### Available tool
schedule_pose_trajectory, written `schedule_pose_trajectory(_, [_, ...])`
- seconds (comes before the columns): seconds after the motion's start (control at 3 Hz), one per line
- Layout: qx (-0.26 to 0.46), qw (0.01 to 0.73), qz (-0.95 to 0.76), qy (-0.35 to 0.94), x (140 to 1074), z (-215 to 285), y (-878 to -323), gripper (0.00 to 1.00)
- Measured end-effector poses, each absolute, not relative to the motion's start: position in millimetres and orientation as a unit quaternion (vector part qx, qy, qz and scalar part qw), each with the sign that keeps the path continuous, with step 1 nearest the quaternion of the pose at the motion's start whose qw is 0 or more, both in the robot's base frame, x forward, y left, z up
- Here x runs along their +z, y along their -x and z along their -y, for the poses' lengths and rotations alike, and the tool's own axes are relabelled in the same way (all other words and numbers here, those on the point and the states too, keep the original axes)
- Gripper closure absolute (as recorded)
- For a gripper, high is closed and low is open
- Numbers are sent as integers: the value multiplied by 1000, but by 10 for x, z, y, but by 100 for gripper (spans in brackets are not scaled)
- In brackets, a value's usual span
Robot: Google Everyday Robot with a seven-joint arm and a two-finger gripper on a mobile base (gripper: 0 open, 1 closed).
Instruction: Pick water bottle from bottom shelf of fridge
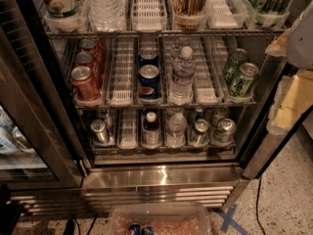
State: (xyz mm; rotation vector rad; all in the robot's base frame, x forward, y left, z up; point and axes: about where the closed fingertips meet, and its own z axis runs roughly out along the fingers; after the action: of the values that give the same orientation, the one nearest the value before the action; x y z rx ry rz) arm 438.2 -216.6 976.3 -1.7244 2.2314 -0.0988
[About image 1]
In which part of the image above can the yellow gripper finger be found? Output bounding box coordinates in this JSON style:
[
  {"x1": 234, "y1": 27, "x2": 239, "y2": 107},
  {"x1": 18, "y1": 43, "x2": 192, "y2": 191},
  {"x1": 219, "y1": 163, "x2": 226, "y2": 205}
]
[
  {"x1": 265, "y1": 28, "x2": 291, "y2": 57},
  {"x1": 266, "y1": 70, "x2": 313, "y2": 135}
]

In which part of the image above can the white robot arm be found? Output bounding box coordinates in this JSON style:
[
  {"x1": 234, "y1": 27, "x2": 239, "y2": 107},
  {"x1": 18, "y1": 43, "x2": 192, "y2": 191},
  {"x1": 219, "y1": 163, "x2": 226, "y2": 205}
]
[{"x1": 265, "y1": 1, "x2": 313, "y2": 135}]

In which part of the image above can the rear green can middle shelf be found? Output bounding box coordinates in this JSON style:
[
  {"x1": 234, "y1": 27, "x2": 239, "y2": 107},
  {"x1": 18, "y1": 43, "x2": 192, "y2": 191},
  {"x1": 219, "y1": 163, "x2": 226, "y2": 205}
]
[{"x1": 223, "y1": 48, "x2": 248, "y2": 85}]

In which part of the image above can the top shelf green tall can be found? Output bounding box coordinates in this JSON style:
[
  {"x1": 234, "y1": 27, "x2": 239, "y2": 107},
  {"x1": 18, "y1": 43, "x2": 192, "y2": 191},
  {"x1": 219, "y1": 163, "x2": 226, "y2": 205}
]
[{"x1": 243, "y1": 0, "x2": 291, "y2": 30}]

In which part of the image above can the front green can middle shelf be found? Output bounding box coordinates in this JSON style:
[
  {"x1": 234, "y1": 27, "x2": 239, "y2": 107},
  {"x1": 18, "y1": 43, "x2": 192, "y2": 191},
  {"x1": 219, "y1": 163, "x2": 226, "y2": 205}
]
[{"x1": 228, "y1": 63, "x2": 259, "y2": 98}]

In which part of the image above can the right fridge door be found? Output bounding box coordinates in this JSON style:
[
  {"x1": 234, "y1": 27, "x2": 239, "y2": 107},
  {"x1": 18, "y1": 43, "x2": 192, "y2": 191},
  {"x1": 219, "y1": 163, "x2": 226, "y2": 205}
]
[{"x1": 243, "y1": 62, "x2": 313, "y2": 179}]

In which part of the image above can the front right can bottom shelf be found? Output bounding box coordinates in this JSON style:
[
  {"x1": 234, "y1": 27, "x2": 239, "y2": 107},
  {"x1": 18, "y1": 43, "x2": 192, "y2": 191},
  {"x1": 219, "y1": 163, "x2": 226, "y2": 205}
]
[{"x1": 213, "y1": 118, "x2": 236, "y2": 144}]

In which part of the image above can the green glass bottle bottom shelf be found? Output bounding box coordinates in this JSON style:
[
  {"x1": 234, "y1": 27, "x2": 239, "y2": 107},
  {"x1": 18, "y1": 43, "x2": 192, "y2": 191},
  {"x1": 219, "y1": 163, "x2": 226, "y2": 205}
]
[{"x1": 187, "y1": 107, "x2": 205, "y2": 127}]

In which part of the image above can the top shelf tan tall can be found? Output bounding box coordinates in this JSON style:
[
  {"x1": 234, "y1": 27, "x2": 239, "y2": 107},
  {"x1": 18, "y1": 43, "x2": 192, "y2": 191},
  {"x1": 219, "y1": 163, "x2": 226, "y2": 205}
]
[{"x1": 172, "y1": 0, "x2": 207, "y2": 30}]

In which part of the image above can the green can bottom shelf centre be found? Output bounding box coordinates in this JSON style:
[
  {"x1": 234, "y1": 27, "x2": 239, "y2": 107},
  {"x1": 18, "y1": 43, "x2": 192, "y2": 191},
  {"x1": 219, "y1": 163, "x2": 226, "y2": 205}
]
[{"x1": 190, "y1": 118, "x2": 208, "y2": 146}]

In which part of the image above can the middle shelf front water bottle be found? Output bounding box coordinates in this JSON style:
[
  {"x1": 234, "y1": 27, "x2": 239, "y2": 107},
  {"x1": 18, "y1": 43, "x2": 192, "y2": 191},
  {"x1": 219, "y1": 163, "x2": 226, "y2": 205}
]
[{"x1": 170, "y1": 46, "x2": 196, "y2": 105}]

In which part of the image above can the empty white tray top shelf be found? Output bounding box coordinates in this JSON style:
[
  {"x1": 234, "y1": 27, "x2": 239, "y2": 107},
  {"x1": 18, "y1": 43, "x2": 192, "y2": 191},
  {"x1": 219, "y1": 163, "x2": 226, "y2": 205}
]
[{"x1": 131, "y1": 0, "x2": 167, "y2": 31}]

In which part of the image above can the empty white tray shelf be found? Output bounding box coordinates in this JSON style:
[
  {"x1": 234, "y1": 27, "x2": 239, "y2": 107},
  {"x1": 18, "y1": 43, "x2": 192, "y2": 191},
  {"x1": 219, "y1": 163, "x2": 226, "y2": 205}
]
[
  {"x1": 107, "y1": 38, "x2": 134, "y2": 107},
  {"x1": 117, "y1": 109, "x2": 138, "y2": 149},
  {"x1": 131, "y1": 0, "x2": 167, "y2": 31}
]

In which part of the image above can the dark drink bottle white cap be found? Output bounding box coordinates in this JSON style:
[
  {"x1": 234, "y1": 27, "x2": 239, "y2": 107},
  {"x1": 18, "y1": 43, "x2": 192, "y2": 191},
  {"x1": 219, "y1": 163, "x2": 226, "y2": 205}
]
[{"x1": 143, "y1": 112, "x2": 160, "y2": 148}]

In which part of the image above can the empty white tray middle shelf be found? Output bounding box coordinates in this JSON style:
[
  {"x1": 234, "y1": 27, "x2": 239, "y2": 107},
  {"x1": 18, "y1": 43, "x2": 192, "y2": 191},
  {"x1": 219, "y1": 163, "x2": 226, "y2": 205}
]
[{"x1": 107, "y1": 38, "x2": 134, "y2": 107}]

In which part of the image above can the empty white tray bottom shelf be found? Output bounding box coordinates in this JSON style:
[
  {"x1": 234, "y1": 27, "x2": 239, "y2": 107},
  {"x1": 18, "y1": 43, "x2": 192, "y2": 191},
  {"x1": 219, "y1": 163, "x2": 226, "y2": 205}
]
[{"x1": 117, "y1": 109, "x2": 138, "y2": 149}]

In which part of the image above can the top shelf large water bottle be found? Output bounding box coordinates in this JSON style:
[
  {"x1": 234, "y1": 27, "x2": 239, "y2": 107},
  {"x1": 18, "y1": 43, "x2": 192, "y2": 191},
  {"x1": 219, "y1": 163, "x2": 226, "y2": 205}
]
[{"x1": 87, "y1": 0, "x2": 125, "y2": 32}]

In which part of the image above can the rear silver can bottom shelf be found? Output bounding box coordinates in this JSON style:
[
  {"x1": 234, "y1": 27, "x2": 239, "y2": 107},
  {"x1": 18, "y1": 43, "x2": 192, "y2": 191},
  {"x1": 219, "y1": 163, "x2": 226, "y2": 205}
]
[{"x1": 96, "y1": 110, "x2": 113, "y2": 136}]

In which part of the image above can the silver can shelf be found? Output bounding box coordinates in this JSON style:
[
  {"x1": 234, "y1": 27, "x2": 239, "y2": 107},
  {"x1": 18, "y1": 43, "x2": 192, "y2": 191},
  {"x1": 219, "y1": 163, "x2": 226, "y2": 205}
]
[
  {"x1": 90, "y1": 119, "x2": 110, "y2": 143},
  {"x1": 96, "y1": 110, "x2": 113, "y2": 136}
]

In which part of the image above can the front silver can bottom shelf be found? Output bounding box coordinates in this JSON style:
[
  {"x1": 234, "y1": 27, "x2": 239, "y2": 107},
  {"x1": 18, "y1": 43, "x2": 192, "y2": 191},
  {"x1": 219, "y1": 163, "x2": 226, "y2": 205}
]
[{"x1": 90, "y1": 119, "x2": 110, "y2": 143}]

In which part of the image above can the top shelf 7up can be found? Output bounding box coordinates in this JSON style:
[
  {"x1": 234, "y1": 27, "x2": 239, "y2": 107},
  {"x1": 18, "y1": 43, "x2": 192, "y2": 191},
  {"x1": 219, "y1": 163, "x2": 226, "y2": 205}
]
[{"x1": 44, "y1": 0, "x2": 79, "y2": 32}]

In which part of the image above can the glass fridge door left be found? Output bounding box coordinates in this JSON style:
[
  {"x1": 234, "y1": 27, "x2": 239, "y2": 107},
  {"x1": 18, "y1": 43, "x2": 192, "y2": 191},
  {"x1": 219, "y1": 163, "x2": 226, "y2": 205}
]
[{"x1": 0, "y1": 0, "x2": 86, "y2": 191}]

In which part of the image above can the rear blue Pepsi can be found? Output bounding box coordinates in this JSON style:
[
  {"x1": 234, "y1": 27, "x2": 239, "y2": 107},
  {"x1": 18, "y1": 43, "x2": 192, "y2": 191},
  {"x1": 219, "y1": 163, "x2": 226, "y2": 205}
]
[{"x1": 138, "y1": 48, "x2": 158, "y2": 67}]

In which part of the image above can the blue pepsi can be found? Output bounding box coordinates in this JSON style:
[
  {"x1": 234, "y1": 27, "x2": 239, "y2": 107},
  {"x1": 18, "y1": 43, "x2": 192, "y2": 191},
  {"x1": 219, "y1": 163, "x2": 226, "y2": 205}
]
[
  {"x1": 138, "y1": 65, "x2": 160, "y2": 99},
  {"x1": 138, "y1": 48, "x2": 158, "y2": 67}
]

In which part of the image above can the front blue Pepsi can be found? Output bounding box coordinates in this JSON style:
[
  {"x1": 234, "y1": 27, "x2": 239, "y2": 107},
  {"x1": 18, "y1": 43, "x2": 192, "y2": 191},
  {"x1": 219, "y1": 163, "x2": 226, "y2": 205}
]
[{"x1": 138, "y1": 65, "x2": 160, "y2": 99}]

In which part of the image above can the blue tape cross on floor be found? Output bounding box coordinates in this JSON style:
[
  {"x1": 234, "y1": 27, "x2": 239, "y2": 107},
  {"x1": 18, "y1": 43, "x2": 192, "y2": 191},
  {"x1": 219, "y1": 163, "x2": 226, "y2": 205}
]
[{"x1": 213, "y1": 204, "x2": 248, "y2": 235}]

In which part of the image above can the rear orange soda can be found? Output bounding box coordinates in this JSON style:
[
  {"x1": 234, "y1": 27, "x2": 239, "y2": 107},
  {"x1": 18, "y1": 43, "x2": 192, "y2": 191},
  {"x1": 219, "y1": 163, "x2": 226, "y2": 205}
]
[{"x1": 79, "y1": 38, "x2": 105, "y2": 73}]

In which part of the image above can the orange soda can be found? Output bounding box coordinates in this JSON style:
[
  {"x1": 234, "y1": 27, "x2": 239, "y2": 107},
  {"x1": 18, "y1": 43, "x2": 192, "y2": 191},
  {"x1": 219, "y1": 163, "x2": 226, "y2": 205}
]
[
  {"x1": 74, "y1": 51, "x2": 103, "y2": 89},
  {"x1": 70, "y1": 66, "x2": 100, "y2": 101},
  {"x1": 79, "y1": 38, "x2": 105, "y2": 73}
]

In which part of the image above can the middle orange soda can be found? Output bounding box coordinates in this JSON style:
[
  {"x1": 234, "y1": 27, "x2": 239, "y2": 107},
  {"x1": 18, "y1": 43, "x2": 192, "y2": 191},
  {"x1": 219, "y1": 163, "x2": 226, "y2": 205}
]
[{"x1": 74, "y1": 51, "x2": 103, "y2": 89}]

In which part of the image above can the front orange soda can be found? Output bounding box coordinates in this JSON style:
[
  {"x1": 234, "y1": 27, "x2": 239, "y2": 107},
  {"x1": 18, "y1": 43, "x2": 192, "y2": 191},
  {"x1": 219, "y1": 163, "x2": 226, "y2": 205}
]
[{"x1": 70, "y1": 66, "x2": 100, "y2": 101}]

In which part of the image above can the clear plastic bin on floor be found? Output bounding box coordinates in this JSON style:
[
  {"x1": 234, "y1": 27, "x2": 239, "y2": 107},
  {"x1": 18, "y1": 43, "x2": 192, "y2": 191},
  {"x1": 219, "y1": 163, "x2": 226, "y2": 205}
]
[{"x1": 109, "y1": 203, "x2": 212, "y2": 235}]

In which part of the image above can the black cable on floor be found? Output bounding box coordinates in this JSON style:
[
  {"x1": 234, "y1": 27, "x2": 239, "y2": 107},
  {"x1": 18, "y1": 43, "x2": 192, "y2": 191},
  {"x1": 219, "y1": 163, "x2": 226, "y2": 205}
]
[{"x1": 254, "y1": 175, "x2": 268, "y2": 235}]

